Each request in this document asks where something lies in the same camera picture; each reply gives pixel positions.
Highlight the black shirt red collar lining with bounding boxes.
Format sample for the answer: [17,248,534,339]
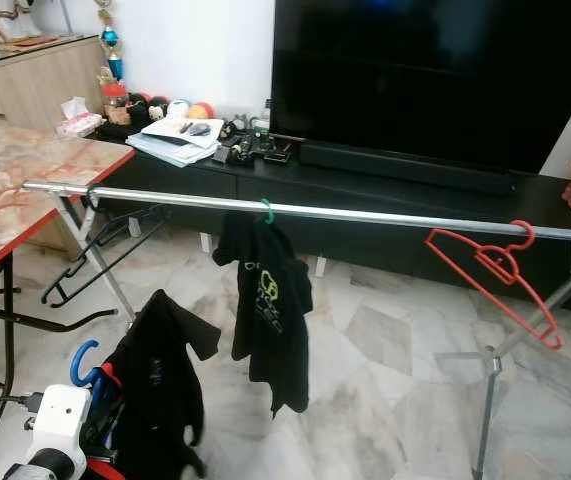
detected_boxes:
[95,290,223,480]

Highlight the red plastic clothes hanger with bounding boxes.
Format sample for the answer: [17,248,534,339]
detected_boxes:
[425,220,564,351]

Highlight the marble top table black legs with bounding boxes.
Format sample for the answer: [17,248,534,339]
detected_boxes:
[0,110,136,473]

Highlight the light wooden sideboard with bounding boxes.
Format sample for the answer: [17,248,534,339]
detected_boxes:
[0,35,111,136]

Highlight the pink tissue pack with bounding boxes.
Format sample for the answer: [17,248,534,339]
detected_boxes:
[55,96,105,138]

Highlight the jar with red lid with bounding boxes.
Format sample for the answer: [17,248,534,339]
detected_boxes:
[102,82,130,126]

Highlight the flat red tray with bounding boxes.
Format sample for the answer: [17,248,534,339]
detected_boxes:
[10,35,61,49]

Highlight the stack of white papers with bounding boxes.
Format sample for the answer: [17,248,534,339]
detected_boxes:
[125,116,226,168]

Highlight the white red figurine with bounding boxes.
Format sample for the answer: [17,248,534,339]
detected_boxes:
[0,0,44,43]

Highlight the gold blue trophy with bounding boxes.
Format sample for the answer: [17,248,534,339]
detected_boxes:
[93,0,126,83]

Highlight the black electronic gadgets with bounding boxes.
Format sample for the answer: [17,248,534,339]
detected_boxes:
[213,115,296,166]

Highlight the black shirt green logo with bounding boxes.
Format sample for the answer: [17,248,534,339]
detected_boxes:
[212,210,315,417]

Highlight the black low tv console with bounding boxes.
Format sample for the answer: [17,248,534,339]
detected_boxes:
[95,125,571,319]

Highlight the silver metal clothes rack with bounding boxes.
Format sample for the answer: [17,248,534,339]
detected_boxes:
[22,180,571,480]

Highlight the black soundbar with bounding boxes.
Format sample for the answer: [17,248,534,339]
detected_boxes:
[298,140,516,196]

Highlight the large black television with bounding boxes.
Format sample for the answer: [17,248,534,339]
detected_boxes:
[270,0,571,176]

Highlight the black wire clothes hanger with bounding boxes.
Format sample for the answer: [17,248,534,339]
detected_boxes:
[41,190,168,309]

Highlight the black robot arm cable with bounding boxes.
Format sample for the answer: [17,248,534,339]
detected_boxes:
[0,392,48,423]

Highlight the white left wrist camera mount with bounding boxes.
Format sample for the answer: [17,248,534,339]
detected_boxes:
[23,384,94,463]

